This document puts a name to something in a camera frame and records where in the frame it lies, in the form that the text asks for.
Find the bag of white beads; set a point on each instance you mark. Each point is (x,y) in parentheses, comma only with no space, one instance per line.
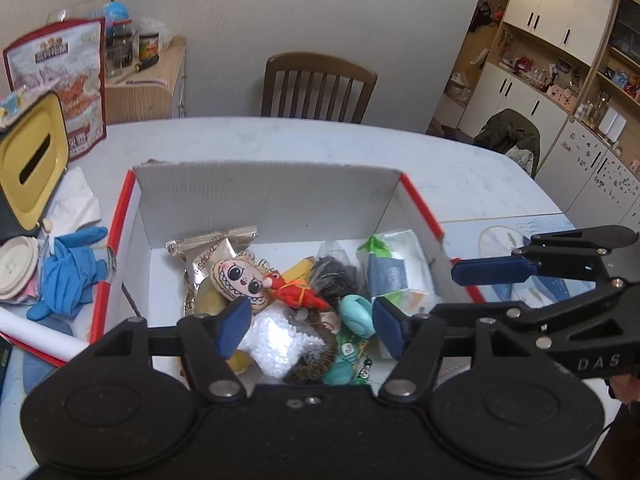
(276,341)

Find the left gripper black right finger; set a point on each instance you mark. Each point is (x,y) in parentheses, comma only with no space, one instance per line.
(415,342)

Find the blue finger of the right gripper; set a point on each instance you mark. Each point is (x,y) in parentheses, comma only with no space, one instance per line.
(500,309)
(493,271)

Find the wooden sideboard cabinet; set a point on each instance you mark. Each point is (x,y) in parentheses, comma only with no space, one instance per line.
(158,92)

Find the red horse keychain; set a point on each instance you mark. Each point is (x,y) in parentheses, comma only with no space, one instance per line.
(295,294)

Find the doll face plush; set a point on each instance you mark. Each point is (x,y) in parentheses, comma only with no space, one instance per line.
(242,276)

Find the red and white cardboard box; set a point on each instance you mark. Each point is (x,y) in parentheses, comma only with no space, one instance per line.
(294,206)

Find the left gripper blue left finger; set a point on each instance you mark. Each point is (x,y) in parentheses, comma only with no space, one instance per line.
(207,344)

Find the teal pencil sharpener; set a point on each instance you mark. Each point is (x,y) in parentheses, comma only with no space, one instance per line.
(356,314)

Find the bag of black beads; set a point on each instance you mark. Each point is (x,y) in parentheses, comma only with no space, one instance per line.
(333,275)

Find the yellow duck plush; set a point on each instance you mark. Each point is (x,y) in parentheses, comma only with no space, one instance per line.
(209,301)

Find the blue rubber glove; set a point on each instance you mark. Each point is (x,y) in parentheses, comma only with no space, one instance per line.
(68,276)

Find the green jacket on chair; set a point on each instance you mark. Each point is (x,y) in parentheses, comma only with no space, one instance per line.
(513,135)

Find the person right hand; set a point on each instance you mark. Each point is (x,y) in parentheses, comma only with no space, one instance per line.
(626,388)

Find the brown wooden chair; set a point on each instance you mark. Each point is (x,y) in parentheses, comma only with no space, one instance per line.
(308,85)

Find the white wall cupboards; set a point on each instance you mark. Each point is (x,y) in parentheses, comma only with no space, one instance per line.
(571,68)

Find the blue globe toy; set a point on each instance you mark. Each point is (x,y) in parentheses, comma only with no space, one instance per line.
(114,11)

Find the yellow grey tissue box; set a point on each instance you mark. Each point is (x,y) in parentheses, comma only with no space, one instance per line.
(34,158)

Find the dark jar on cabinet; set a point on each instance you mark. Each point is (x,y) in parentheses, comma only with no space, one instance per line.
(118,53)

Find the red white snack bag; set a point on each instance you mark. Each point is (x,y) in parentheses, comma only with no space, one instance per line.
(69,57)

